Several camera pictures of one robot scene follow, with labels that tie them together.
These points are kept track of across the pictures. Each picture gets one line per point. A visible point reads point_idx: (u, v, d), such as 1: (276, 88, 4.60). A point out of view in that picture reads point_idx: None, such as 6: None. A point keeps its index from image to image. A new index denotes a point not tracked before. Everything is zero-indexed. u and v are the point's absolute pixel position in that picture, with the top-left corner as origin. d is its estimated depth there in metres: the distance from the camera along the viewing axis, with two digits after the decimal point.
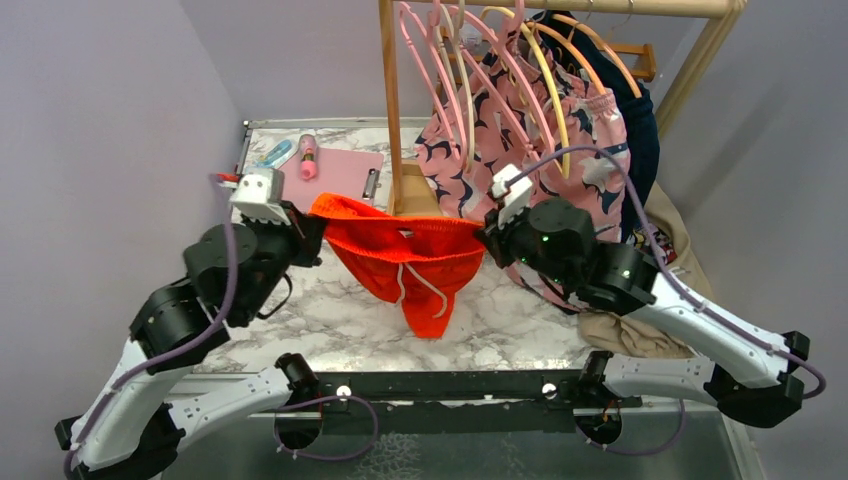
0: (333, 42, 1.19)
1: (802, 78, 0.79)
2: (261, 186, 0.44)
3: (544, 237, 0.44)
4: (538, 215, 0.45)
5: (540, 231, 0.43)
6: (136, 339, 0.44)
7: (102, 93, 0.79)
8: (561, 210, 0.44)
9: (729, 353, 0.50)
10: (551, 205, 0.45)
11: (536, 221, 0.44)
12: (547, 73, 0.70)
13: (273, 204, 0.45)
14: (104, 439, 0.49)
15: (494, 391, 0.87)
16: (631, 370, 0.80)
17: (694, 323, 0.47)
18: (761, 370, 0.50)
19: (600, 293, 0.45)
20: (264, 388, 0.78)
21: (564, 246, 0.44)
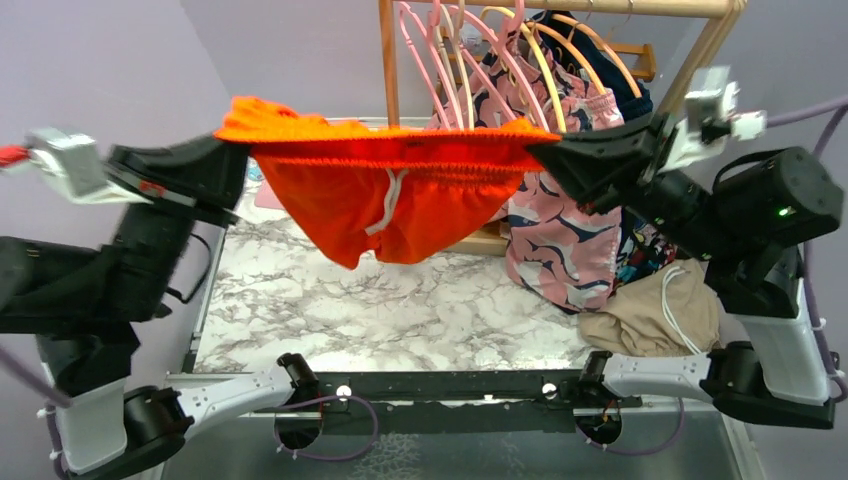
0: (334, 42, 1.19)
1: (803, 77, 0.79)
2: (55, 179, 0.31)
3: (785, 209, 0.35)
4: (793, 176, 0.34)
5: (797, 200, 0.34)
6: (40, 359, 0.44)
7: (103, 92, 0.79)
8: (818, 178, 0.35)
9: (804, 376, 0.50)
10: (803, 164, 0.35)
11: (791, 187, 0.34)
12: (547, 73, 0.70)
13: (92, 192, 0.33)
14: (76, 448, 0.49)
15: (494, 391, 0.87)
16: (629, 369, 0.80)
17: (802, 339, 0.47)
18: (817, 391, 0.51)
19: (758, 294, 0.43)
20: (268, 384, 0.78)
21: (791, 227, 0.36)
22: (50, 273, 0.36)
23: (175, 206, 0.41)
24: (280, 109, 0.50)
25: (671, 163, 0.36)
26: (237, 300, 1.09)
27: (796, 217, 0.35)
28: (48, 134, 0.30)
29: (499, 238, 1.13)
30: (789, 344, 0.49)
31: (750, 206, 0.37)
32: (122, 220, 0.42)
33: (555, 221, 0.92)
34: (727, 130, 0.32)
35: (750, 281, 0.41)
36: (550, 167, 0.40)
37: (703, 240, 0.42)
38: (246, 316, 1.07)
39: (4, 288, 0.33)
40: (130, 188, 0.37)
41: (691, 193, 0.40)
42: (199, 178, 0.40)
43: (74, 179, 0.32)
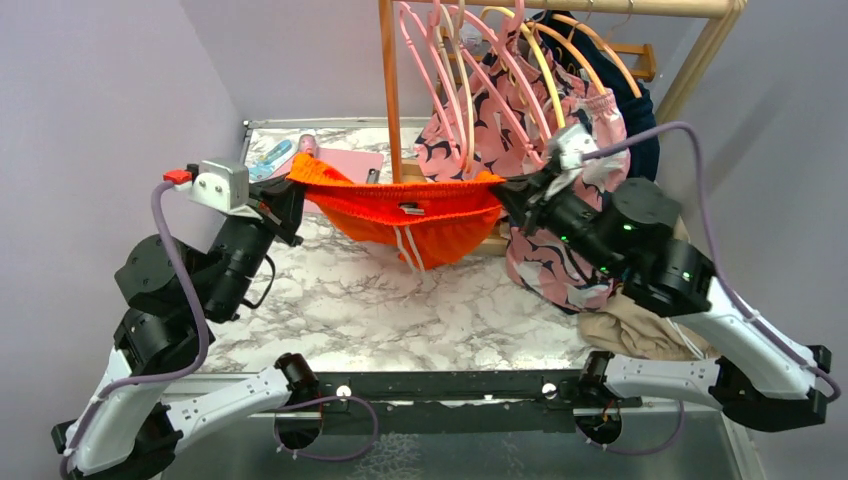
0: (334, 42, 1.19)
1: (803, 77, 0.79)
2: (221, 194, 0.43)
3: (626, 225, 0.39)
4: (625, 199, 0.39)
5: (625, 217, 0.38)
6: (120, 348, 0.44)
7: (102, 92, 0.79)
8: (652, 196, 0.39)
9: (769, 366, 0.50)
10: (638, 188, 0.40)
11: (621, 205, 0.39)
12: (547, 73, 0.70)
13: (236, 205, 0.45)
14: (96, 444, 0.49)
15: (494, 391, 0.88)
16: (633, 371, 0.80)
17: (741, 333, 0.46)
18: (792, 385, 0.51)
19: (657, 295, 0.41)
20: (263, 389, 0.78)
21: (639, 238, 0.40)
22: (190, 262, 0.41)
23: (269, 225, 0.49)
24: (327, 167, 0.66)
25: (552, 192, 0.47)
26: None
27: (639, 231, 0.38)
28: (213, 163, 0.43)
29: (499, 237, 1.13)
30: (735, 339, 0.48)
31: (609, 226, 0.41)
32: (224, 233, 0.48)
33: None
34: (561, 164, 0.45)
35: (645, 285, 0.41)
36: (504, 203, 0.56)
37: (598, 258, 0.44)
38: (246, 316, 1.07)
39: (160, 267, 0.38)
40: (253, 207, 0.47)
41: (584, 218, 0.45)
42: (279, 206, 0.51)
43: (232, 194, 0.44)
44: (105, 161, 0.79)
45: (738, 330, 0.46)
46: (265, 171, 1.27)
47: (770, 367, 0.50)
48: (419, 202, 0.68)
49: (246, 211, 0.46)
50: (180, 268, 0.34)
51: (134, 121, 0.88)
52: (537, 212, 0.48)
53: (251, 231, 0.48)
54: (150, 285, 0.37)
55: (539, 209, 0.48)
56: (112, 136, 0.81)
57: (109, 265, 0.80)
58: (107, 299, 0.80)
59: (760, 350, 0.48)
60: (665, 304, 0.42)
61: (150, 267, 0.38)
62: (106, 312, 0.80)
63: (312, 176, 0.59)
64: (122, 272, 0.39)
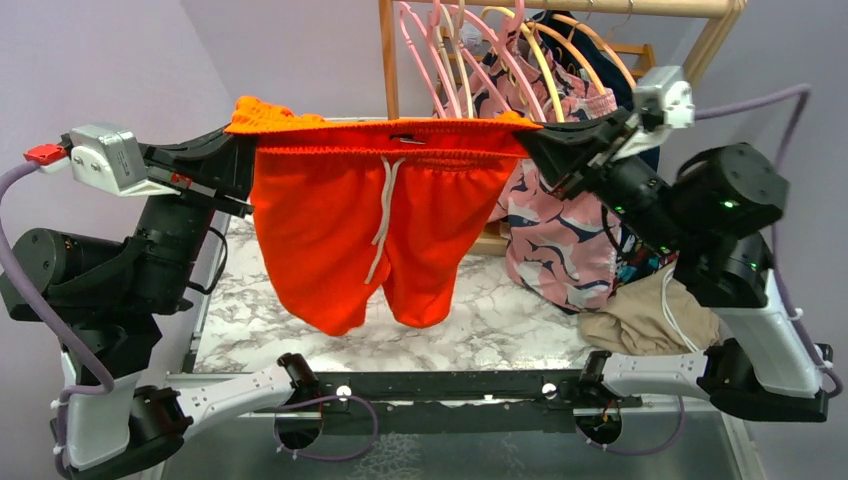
0: (334, 42, 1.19)
1: (803, 78, 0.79)
2: (101, 172, 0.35)
3: (728, 202, 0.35)
4: (732, 169, 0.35)
5: (735, 194, 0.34)
6: (67, 351, 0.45)
7: (102, 92, 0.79)
8: (762, 171, 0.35)
9: (790, 366, 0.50)
10: (744, 159, 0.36)
11: (731, 178, 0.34)
12: (547, 73, 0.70)
13: (131, 184, 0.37)
14: (83, 443, 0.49)
15: (494, 391, 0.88)
16: (627, 368, 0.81)
17: (779, 328, 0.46)
18: (806, 385, 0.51)
19: (722, 284, 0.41)
20: (268, 384, 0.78)
21: (730, 219, 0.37)
22: (82, 264, 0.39)
23: (198, 197, 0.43)
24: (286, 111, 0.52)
25: (623, 151, 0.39)
26: (237, 300, 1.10)
27: (739, 211, 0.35)
28: (84, 132, 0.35)
29: (499, 238, 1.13)
30: (770, 334, 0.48)
31: (696, 199, 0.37)
32: (146, 215, 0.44)
33: (554, 221, 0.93)
34: (656, 119, 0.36)
35: (712, 273, 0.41)
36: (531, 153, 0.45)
37: (664, 235, 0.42)
38: (246, 316, 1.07)
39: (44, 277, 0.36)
40: (162, 181, 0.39)
41: (651, 187, 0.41)
42: (216, 170, 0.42)
43: (118, 172, 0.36)
44: None
45: (778, 323, 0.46)
46: None
47: (792, 365, 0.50)
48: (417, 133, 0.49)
49: (149, 187, 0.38)
50: (36, 296, 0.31)
51: (134, 122, 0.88)
52: (600, 175, 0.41)
53: (180, 211, 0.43)
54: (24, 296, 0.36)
55: (604, 168, 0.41)
56: None
57: None
58: None
59: (790, 348, 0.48)
60: (727, 291, 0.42)
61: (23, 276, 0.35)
62: None
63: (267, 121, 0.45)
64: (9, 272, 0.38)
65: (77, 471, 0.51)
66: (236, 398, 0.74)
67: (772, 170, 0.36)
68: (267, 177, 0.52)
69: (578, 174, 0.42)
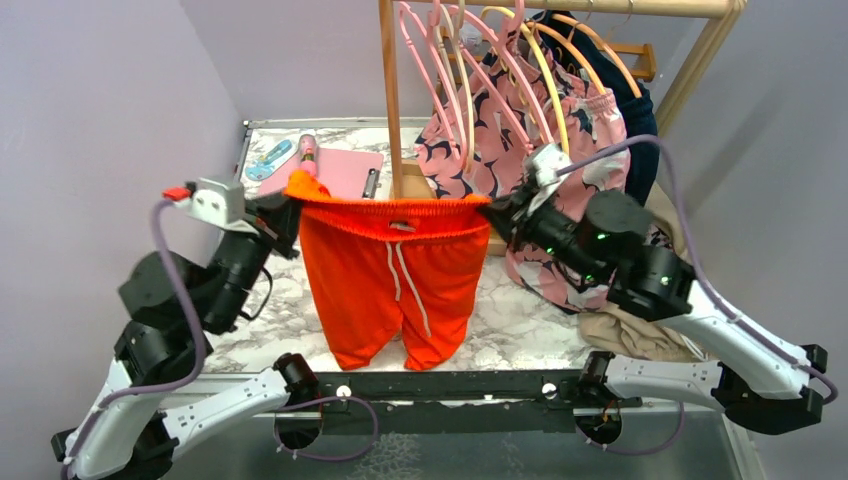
0: (334, 43, 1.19)
1: (803, 78, 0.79)
2: (217, 210, 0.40)
3: (600, 234, 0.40)
4: (597, 209, 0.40)
5: (597, 227, 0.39)
6: (121, 359, 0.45)
7: (103, 93, 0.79)
8: (623, 206, 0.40)
9: (758, 366, 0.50)
10: (611, 199, 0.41)
11: (594, 217, 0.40)
12: (548, 73, 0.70)
13: (233, 221, 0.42)
14: (95, 454, 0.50)
15: (494, 391, 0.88)
16: (634, 372, 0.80)
17: (725, 334, 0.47)
18: (785, 384, 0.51)
19: (637, 299, 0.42)
20: (261, 392, 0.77)
21: (614, 245, 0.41)
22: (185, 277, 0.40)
23: (268, 240, 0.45)
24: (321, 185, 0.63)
25: (533, 208, 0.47)
26: None
27: (612, 240, 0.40)
28: (210, 180, 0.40)
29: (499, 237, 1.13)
30: (721, 342, 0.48)
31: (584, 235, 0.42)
32: (220, 247, 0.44)
33: None
34: (538, 181, 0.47)
35: (625, 290, 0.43)
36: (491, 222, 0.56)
37: (582, 267, 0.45)
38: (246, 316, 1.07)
39: (164, 285, 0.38)
40: (249, 221, 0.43)
41: (567, 230, 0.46)
42: (277, 220, 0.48)
43: (229, 210, 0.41)
44: (105, 162, 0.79)
45: (720, 331, 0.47)
46: (266, 172, 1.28)
47: (760, 366, 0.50)
48: (410, 220, 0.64)
49: (242, 226, 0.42)
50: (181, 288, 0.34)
51: (134, 122, 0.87)
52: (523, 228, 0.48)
53: (247, 249, 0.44)
54: (152, 301, 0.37)
55: (522, 223, 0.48)
56: (111, 137, 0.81)
57: (109, 265, 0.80)
58: (109, 300, 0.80)
59: (748, 352, 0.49)
60: (647, 310, 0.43)
61: (151, 283, 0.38)
62: (109, 313, 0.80)
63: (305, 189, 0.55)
64: (125, 286, 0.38)
65: None
66: (226, 411, 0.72)
67: (635, 203, 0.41)
68: (310, 245, 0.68)
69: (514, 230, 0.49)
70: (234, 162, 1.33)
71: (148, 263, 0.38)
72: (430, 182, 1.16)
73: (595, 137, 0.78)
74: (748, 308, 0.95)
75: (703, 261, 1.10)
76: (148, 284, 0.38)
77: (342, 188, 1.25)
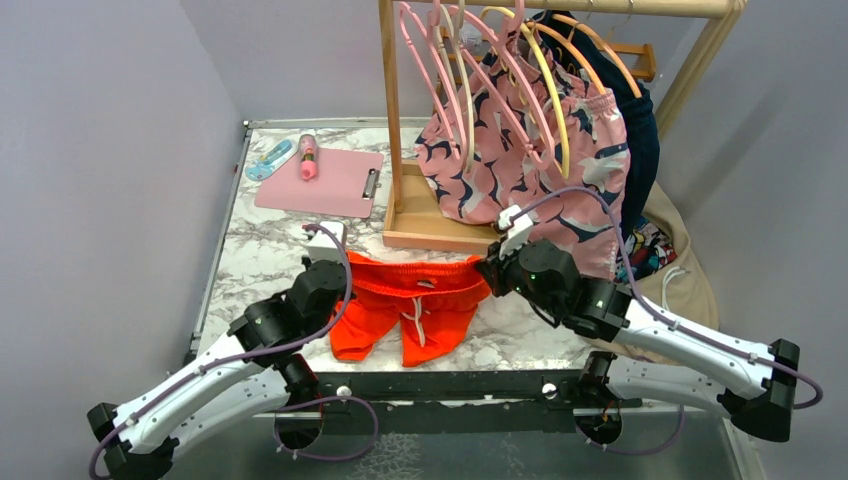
0: (334, 43, 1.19)
1: (804, 78, 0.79)
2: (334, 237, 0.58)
3: (533, 275, 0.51)
4: (526, 257, 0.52)
5: (528, 270, 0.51)
6: (232, 336, 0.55)
7: (102, 92, 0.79)
8: (548, 250, 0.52)
9: (708, 364, 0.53)
10: (538, 247, 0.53)
11: (523, 261, 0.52)
12: (547, 73, 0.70)
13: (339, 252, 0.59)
14: (163, 420, 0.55)
15: (494, 391, 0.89)
16: (636, 374, 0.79)
17: (663, 340, 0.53)
18: (744, 380, 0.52)
19: (583, 322, 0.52)
20: (260, 393, 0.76)
21: (547, 282, 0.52)
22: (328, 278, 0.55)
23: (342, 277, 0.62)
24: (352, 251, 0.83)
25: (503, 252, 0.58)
26: (237, 300, 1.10)
27: (541, 277, 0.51)
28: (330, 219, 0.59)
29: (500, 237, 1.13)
30: (664, 346, 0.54)
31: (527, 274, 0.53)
32: None
33: (555, 221, 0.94)
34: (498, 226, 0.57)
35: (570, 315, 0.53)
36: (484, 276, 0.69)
37: (541, 300, 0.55)
38: None
39: (333, 278, 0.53)
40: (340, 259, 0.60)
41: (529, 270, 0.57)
42: None
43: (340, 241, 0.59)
44: (104, 160, 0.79)
45: (661, 338, 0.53)
46: (266, 172, 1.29)
47: (713, 366, 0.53)
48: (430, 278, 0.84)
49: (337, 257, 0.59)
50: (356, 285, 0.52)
51: (134, 121, 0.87)
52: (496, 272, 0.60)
53: None
54: (327, 287, 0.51)
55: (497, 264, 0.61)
56: (111, 136, 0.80)
57: (109, 265, 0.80)
58: (109, 300, 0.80)
59: (693, 353, 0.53)
60: (591, 331, 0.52)
61: (324, 275, 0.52)
62: (109, 313, 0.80)
63: None
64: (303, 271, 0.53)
65: (126, 452, 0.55)
66: (227, 410, 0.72)
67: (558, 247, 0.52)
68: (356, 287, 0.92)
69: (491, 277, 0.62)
70: (234, 163, 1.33)
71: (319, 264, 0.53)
72: (430, 182, 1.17)
73: (595, 137, 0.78)
74: (748, 308, 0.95)
75: (702, 261, 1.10)
76: (323, 275, 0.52)
77: (342, 188, 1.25)
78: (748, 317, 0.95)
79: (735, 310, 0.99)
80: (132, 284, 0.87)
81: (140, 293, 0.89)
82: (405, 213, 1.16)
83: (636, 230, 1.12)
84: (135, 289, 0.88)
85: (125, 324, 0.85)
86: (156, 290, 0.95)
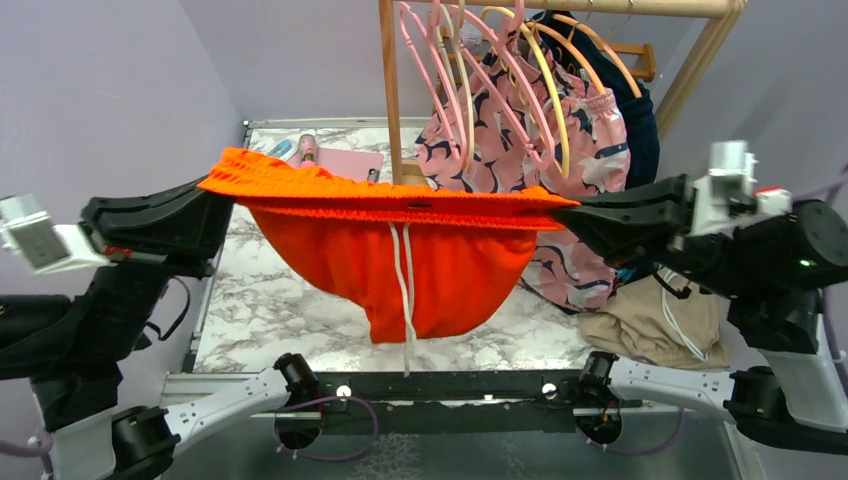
0: (333, 42, 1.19)
1: (803, 78, 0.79)
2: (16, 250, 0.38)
3: (805, 260, 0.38)
4: (814, 231, 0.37)
5: (810, 254, 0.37)
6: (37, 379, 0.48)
7: (102, 93, 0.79)
8: (839, 231, 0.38)
9: (824, 399, 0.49)
10: (827, 221, 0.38)
11: (810, 239, 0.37)
12: (548, 73, 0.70)
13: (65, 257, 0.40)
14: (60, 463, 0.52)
15: (494, 391, 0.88)
16: (639, 376, 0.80)
17: (824, 372, 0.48)
18: (839, 422, 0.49)
19: (780, 333, 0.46)
20: (261, 392, 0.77)
21: (795, 275, 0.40)
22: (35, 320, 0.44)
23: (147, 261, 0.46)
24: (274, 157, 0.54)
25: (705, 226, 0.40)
26: (237, 300, 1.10)
27: (813, 270, 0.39)
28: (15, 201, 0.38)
29: None
30: (810, 376, 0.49)
31: (775, 252, 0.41)
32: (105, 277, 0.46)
33: None
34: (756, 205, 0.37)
35: (773, 321, 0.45)
36: (572, 227, 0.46)
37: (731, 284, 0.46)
38: (246, 316, 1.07)
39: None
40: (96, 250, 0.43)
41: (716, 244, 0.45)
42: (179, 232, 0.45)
43: (34, 251, 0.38)
44: (104, 160, 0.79)
45: (822, 367, 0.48)
46: None
47: (824, 400, 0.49)
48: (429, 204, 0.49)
49: (81, 258, 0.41)
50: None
51: (134, 121, 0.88)
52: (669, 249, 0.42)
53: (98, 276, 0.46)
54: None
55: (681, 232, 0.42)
56: (111, 136, 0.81)
57: None
58: None
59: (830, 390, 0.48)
60: (785, 340, 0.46)
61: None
62: None
63: (251, 178, 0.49)
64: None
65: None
66: (226, 410, 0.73)
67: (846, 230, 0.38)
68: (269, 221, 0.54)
69: (641, 249, 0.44)
70: None
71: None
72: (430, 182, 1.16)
73: (595, 137, 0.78)
74: None
75: None
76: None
77: None
78: None
79: None
80: None
81: None
82: None
83: None
84: None
85: None
86: None
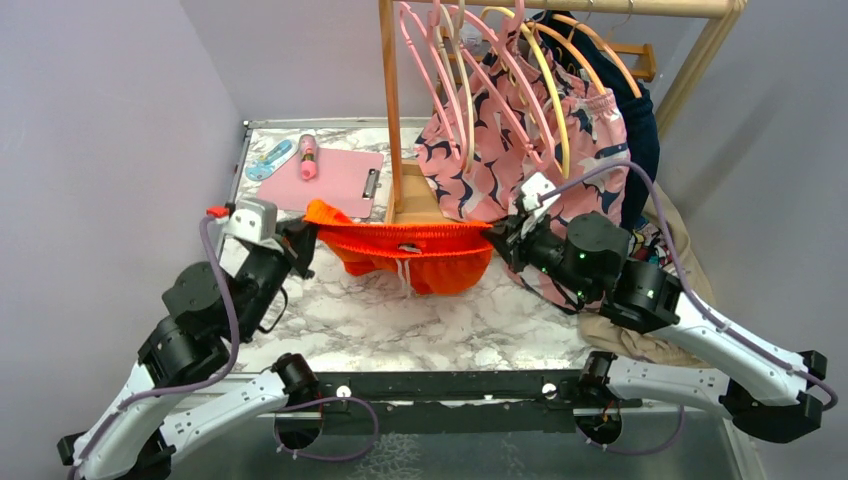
0: (335, 42, 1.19)
1: (805, 77, 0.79)
2: (253, 226, 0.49)
3: (582, 254, 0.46)
4: (577, 232, 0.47)
5: (579, 247, 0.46)
6: (143, 363, 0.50)
7: (102, 93, 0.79)
8: (601, 227, 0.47)
9: (748, 370, 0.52)
10: (591, 222, 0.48)
11: (574, 237, 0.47)
12: (547, 73, 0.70)
13: (264, 238, 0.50)
14: (106, 455, 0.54)
15: (494, 391, 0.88)
16: (637, 375, 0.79)
17: (714, 342, 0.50)
18: (781, 390, 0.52)
19: (625, 312, 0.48)
20: (258, 396, 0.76)
21: (596, 263, 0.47)
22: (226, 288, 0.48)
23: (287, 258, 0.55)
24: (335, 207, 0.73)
25: (525, 230, 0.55)
26: None
27: (591, 258, 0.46)
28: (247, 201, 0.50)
29: None
30: (709, 347, 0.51)
31: (571, 255, 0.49)
32: (248, 263, 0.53)
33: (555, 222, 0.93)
34: (524, 206, 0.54)
35: (610, 302, 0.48)
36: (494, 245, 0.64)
37: (574, 283, 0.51)
38: None
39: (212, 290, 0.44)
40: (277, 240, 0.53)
41: (559, 251, 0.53)
42: (296, 244, 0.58)
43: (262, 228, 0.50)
44: (105, 160, 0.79)
45: (707, 338, 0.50)
46: (266, 172, 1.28)
47: (752, 373, 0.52)
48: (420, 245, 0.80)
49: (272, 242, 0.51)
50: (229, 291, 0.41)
51: (134, 121, 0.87)
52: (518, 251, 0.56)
53: (271, 266, 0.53)
54: (196, 304, 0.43)
55: (518, 243, 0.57)
56: (111, 137, 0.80)
57: (109, 265, 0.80)
58: (108, 301, 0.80)
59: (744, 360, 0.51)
60: (635, 321, 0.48)
61: (194, 292, 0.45)
62: (111, 314, 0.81)
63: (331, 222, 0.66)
64: (169, 292, 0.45)
65: None
66: (220, 417, 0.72)
67: (611, 225, 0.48)
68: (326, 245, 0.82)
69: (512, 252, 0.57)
70: (234, 163, 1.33)
71: (193, 272, 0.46)
72: (430, 182, 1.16)
73: (595, 137, 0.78)
74: (747, 310, 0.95)
75: (702, 261, 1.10)
76: (191, 291, 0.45)
77: (342, 189, 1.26)
78: (747, 318, 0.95)
79: (734, 310, 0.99)
80: (131, 284, 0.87)
81: (138, 293, 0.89)
82: (405, 213, 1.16)
83: (636, 230, 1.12)
84: (136, 291, 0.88)
85: (128, 325, 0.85)
86: (155, 290, 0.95)
